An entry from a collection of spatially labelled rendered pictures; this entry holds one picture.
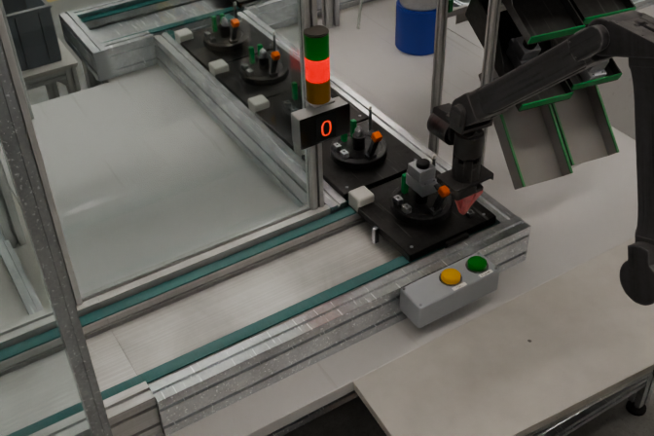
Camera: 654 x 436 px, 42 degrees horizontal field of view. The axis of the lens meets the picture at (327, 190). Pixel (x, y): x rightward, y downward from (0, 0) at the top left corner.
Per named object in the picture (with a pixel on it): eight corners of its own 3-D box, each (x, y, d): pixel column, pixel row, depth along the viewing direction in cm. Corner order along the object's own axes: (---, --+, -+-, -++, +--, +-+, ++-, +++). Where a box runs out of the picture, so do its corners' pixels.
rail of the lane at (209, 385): (526, 259, 193) (531, 222, 187) (165, 436, 157) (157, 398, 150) (509, 246, 197) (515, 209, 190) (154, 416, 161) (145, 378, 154)
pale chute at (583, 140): (608, 156, 203) (619, 152, 199) (563, 168, 199) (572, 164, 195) (572, 46, 206) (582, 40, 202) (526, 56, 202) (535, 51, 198)
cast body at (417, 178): (438, 191, 187) (440, 165, 183) (421, 198, 186) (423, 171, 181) (416, 172, 193) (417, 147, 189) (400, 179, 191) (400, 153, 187)
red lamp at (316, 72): (335, 79, 171) (334, 57, 168) (313, 86, 169) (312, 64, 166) (321, 69, 174) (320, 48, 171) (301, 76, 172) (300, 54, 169)
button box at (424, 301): (497, 289, 180) (500, 268, 176) (418, 329, 171) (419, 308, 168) (476, 271, 185) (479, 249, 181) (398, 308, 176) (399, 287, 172)
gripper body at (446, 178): (435, 183, 173) (437, 153, 169) (473, 166, 178) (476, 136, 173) (455, 199, 169) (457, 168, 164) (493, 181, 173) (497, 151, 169)
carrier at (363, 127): (426, 167, 207) (428, 125, 200) (344, 201, 198) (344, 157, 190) (371, 124, 224) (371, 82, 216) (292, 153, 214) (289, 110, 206)
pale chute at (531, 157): (563, 176, 197) (573, 172, 193) (514, 190, 193) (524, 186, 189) (526, 63, 200) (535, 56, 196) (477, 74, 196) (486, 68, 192)
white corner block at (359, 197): (375, 207, 195) (375, 194, 193) (358, 214, 193) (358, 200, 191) (363, 198, 198) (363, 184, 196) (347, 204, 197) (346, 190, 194)
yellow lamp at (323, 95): (335, 100, 174) (335, 79, 171) (314, 107, 172) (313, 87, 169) (322, 90, 177) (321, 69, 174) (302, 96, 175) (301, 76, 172)
